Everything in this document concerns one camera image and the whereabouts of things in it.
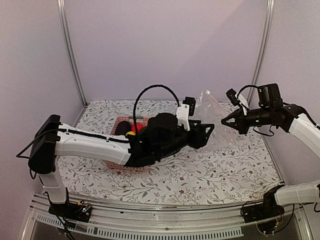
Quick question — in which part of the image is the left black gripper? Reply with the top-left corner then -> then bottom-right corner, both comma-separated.
156,120 -> 215,161

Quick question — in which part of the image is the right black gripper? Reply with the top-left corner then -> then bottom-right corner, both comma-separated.
221,105 -> 273,134

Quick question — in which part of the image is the clear zip top bag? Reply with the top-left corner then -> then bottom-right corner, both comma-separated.
191,89 -> 236,151

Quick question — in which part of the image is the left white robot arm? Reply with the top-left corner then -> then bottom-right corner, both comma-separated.
28,112 -> 215,217

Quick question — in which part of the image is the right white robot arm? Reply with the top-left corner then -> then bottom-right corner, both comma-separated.
221,83 -> 320,218

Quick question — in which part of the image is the floral table mat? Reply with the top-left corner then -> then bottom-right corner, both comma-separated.
46,99 -> 285,207

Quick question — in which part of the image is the pink plastic basket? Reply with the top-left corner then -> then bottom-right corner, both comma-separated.
102,116 -> 149,172

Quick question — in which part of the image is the red toy fruit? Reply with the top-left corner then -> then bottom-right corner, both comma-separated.
131,122 -> 145,133

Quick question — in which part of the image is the yellow toy pepper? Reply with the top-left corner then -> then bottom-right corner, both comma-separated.
126,131 -> 136,136

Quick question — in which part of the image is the dark purple toy eggplant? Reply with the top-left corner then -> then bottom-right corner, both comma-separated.
115,121 -> 132,136

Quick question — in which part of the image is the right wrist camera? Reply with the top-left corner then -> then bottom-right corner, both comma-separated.
226,88 -> 249,110

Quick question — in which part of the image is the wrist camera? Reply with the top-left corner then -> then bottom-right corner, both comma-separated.
176,96 -> 196,131
226,88 -> 249,110

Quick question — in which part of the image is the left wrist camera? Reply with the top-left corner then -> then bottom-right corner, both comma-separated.
176,96 -> 196,131

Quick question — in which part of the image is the right black camera cable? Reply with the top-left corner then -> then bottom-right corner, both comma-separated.
236,84 -> 260,98

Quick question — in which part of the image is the black camera cable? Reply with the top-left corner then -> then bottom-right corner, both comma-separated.
132,84 -> 181,131
236,84 -> 260,98

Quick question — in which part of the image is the left black camera cable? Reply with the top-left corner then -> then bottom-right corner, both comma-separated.
132,84 -> 181,131

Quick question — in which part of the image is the aluminium front rail frame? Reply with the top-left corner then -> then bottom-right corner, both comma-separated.
21,192 -> 312,240

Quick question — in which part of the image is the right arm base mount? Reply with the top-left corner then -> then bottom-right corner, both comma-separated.
240,185 -> 285,223

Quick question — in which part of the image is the right aluminium corner post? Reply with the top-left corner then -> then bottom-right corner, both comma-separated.
246,0 -> 275,106

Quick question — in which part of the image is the aluminium corner post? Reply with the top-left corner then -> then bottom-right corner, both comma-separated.
246,0 -> 275,106
56,0 -> 88,107

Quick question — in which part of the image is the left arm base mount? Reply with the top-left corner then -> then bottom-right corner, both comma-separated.
47,188 -> 92,223

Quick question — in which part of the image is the left aluminium corner post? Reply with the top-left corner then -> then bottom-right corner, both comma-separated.
56,0 -> 88,107

